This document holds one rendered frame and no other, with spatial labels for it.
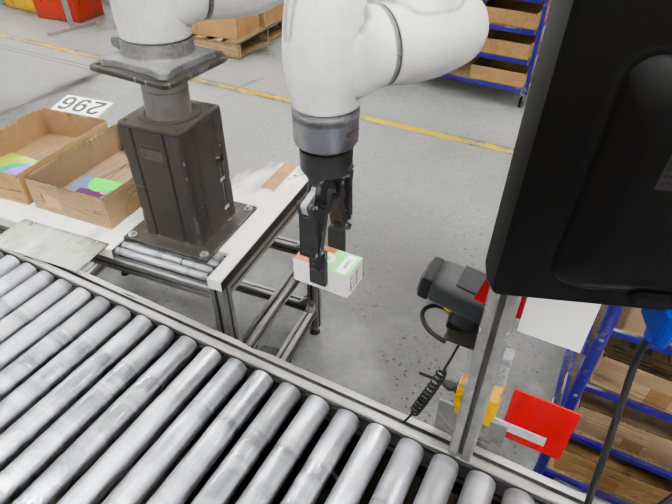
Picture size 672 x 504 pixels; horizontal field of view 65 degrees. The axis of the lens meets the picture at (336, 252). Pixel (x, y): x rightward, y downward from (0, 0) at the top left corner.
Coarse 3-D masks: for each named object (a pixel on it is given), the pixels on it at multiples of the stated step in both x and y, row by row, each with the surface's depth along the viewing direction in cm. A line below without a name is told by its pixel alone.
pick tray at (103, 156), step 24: (96, 144) 166; (120, 144) 175; (48, 168) 152; (72, 168) 160; (96, 168) 167; (120, 168) 167; (48, 192) 144; (72, 192) 140; (120, 192) 142; (72, 216) 147; (96, 216) 142; (120, 216) 145
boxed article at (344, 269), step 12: (336, 252) 86; (300, 264) 85; (336, 264) 84; (348, 264) 84; (360, 264) 85; (300, 276) 86; (336, 276) 82; (348, 276) 81; (360, 276) 87; (324, 288) 85; (336, 288) 84; (348, 288) 83
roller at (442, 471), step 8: (440, 456) 92; (448, 456) 92; (432, 464) 91; (440, 464) 90; (448, 464) 90; (456, 464) 91; (432, 472) 90; (440, 472) 89; (448, 472) 90; (456, 472) 91; (424, 480) 89; (432, 480) 88; (440, 480) 88; (448, 480) 89; (424, 488) 88; (432, 488) 87; (440, 488) 87; (448, 488) 88; (416, 496) 88; (424, 496) 86; (432, 496) 86; (440, 496) 86; (448, 496) 88
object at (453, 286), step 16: (432, 272) 78; (448, 272) 78; (464, 272) 78; (480, 272) 78; (432, 288) 78; (448, 288) 76; (464, 288) 75; (448, 304) 78; (464, 304) 76; (480, 304) 75; (448, 320) 82; (464, 320) 80; (480, 320) 76
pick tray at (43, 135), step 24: (24, 120) 176; (48, 120) 183; (72, 120) 179; (96, 120) 175; (0, 144) 170; (24, 144) 178; (48, 144) 179; (72, 144) 162; (0, 192) 153; (24, 192) 150
